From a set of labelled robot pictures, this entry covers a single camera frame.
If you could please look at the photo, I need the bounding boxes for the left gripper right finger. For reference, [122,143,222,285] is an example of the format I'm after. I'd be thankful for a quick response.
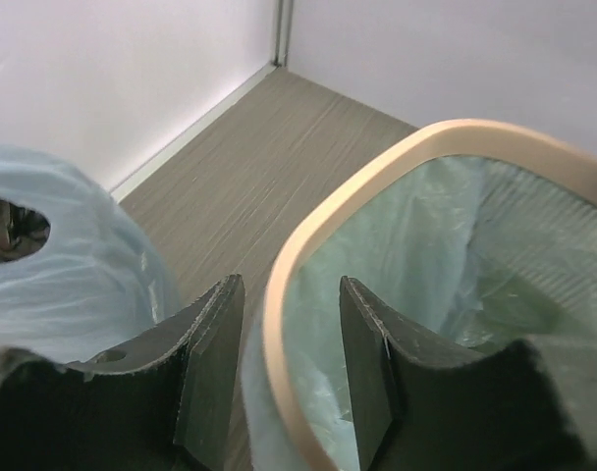
[339,277,597,470]

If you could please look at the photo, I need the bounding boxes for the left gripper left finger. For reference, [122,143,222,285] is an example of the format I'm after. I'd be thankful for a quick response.
[0,275,244,470]

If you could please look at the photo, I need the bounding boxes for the blue plastic bag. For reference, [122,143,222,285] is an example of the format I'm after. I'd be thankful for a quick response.
[242,153,597,470]

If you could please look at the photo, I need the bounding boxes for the green trash bin pink rim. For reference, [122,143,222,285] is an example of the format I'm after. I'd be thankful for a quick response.
[460,163,597,351]

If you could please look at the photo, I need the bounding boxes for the pink bin rim ring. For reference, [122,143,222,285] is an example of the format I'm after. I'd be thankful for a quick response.
[261,117,597,471]

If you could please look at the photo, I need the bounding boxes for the bag filled with pink trash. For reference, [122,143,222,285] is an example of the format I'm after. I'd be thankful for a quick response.
[0,146,182,363]

